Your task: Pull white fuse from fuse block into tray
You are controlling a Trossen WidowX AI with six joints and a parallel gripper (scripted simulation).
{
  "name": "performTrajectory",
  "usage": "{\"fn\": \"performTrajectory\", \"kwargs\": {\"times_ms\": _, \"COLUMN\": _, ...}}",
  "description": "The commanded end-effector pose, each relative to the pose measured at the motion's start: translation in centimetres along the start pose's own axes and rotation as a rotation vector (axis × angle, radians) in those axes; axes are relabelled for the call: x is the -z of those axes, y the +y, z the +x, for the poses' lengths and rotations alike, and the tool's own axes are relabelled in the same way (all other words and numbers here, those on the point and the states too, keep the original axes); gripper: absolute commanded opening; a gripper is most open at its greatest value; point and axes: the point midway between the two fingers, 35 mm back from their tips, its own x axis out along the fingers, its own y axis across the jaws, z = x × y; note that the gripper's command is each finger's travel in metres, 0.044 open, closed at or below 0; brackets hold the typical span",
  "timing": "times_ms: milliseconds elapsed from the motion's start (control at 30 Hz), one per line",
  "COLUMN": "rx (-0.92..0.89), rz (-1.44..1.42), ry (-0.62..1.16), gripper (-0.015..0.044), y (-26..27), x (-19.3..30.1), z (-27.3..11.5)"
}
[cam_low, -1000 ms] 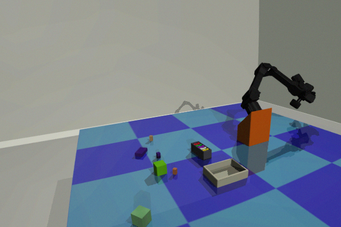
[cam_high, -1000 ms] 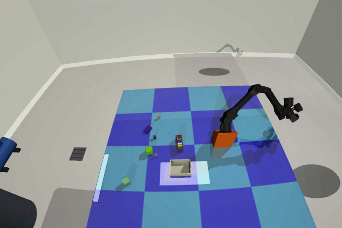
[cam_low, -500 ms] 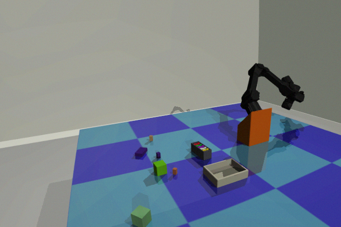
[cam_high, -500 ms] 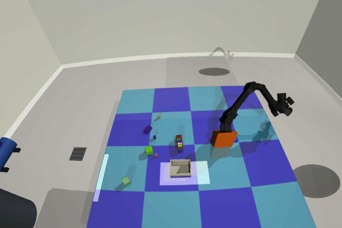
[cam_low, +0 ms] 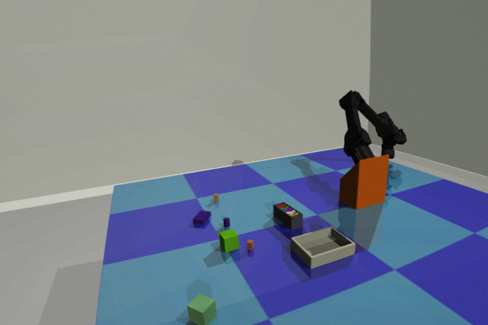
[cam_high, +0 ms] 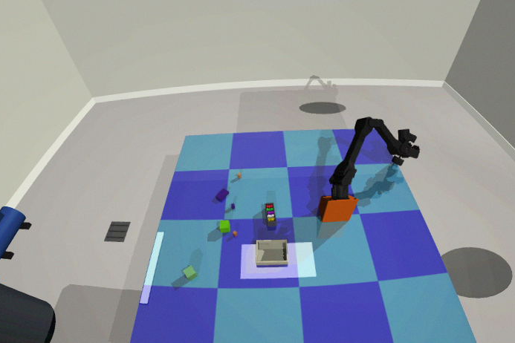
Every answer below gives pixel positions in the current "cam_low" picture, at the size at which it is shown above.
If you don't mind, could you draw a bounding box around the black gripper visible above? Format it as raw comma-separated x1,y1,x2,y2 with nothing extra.
382,137,396,159

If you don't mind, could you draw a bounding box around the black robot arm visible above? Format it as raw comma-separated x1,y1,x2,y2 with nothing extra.
339,90,407,164

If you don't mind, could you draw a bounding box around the green cube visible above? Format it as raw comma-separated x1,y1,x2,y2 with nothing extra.
219,229,239,253
187,294,217,325

